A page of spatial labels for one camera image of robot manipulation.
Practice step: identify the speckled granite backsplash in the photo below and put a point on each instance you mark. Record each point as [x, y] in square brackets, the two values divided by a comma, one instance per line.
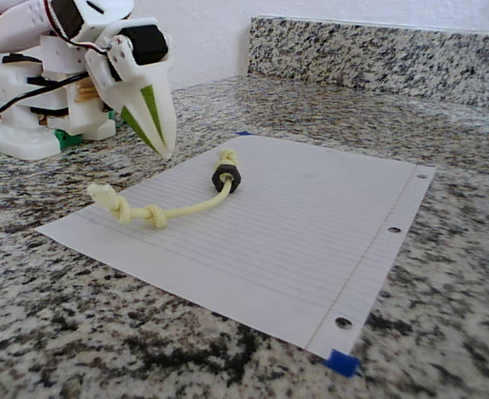
[373, 54]

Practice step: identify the blue tape piece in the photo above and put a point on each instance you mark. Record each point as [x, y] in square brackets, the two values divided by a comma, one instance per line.
[243, 134]
[342, 363]

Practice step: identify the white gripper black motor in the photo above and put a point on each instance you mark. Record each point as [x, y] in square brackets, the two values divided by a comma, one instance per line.
[138, 89]

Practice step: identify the green plastic part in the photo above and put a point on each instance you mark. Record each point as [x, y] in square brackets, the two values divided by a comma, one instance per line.
[112, 116]

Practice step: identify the wooden shim stack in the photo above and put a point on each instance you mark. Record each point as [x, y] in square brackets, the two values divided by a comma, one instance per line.
[88, 91]

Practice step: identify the lined loose-leaf paper sheet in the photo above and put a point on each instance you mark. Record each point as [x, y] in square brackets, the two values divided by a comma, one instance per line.
[269, 249]

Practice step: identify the dark metal hex nut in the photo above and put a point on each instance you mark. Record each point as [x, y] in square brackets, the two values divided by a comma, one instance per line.
[216, 176]

